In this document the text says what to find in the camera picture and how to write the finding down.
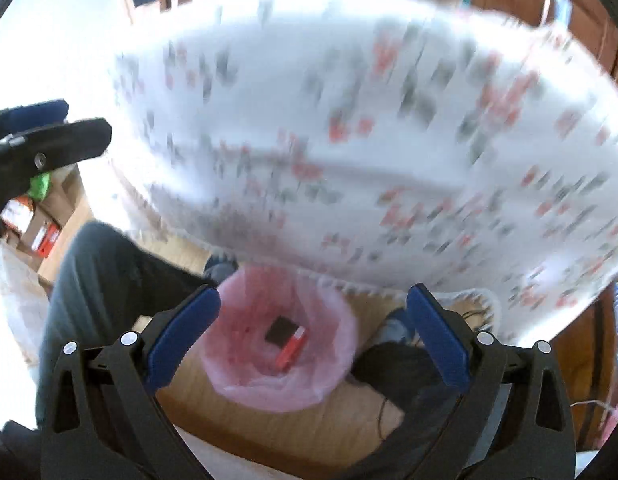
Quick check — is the red ointment box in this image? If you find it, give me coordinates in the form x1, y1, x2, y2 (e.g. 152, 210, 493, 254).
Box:
275, 326, 309, 372

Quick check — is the pink lined trash bin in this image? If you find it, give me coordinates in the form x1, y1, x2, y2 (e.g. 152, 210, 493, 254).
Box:
199, 266, 358, 413

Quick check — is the cardboard box on floor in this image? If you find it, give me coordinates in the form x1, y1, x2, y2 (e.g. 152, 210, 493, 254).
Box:
0, 166, 92, 289

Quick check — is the person leg in jeans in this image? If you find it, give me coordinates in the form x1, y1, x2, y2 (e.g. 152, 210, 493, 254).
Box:
35, 221, 239, 427

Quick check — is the floral white tablecloth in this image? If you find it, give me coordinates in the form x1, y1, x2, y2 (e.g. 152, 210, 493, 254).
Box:
111, 0, 618, 344

